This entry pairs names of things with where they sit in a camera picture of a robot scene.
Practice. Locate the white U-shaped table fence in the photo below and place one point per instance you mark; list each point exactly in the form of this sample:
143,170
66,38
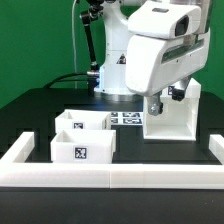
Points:
15,171

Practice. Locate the white drawer cabinet frame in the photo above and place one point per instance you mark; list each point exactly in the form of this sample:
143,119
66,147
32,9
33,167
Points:
178,121

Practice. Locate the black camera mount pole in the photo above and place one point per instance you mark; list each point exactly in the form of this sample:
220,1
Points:
87,17

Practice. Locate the white drawer box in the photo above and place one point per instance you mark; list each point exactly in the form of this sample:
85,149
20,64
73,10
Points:
83,119
81,146

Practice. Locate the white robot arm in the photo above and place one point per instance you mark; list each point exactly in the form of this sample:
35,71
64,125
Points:
115,15

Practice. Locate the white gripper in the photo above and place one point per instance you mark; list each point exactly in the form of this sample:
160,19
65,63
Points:
153,63

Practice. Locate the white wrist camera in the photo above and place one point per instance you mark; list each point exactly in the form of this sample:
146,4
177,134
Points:
164,20

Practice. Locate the fiducial marker sheet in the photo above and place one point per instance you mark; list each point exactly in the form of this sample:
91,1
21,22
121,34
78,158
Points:
127,118

